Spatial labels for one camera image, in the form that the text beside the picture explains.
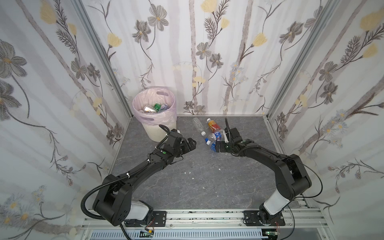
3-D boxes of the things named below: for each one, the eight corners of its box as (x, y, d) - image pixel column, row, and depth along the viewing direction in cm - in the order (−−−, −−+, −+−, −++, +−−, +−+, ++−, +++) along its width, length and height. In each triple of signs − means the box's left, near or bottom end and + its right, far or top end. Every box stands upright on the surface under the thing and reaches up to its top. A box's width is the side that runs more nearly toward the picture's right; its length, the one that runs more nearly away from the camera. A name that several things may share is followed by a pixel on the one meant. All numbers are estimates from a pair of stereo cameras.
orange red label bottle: (213, 133, 111) (214, 130, 107) (204, 123, 117) (204, 119, 114) (219, 131, 113) (220, 127, 109) (209, 120, 119) (210, 116, 116)
